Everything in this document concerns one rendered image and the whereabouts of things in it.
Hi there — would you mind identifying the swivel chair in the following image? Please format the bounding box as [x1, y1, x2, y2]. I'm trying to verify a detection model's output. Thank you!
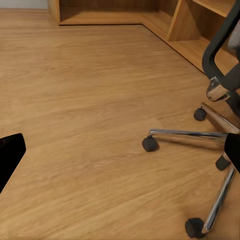
[142, 0, 240, 240]

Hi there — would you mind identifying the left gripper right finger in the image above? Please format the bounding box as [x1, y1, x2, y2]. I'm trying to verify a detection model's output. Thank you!
[224, 133, 240, 173]

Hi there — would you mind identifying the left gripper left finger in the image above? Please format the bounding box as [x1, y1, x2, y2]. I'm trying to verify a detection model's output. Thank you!
[0, 133, 26, 193]

